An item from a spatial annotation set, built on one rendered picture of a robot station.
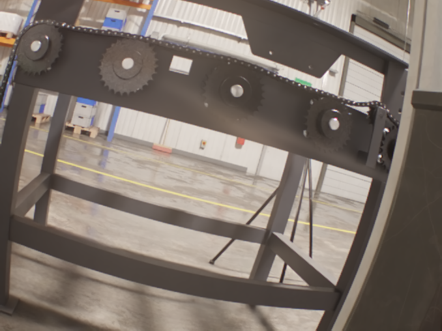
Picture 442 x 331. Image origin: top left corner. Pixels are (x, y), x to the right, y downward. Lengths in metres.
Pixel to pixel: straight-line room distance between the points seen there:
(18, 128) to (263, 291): 0.90
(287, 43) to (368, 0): 11.13
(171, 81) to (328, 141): 0.47
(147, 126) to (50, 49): 9.12
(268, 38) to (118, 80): 0.45
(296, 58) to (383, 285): 1.09
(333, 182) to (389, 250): 11.06
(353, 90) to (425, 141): 11.21
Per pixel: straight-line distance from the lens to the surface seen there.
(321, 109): 1.35
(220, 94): 1.25
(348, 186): 11.66
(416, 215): 0.37
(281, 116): 1.36
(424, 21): 0.61
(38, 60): 1.27
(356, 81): 11.66
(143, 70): 1.24
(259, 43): 1.37
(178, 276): 1.37
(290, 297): 1.49
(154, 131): 10.35
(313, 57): 1.42
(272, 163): 10.81
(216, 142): 10.53
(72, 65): 1.31
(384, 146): 1.47
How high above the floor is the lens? 0.75
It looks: 4 degrees down
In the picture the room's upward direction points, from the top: 16 degrees clockwise
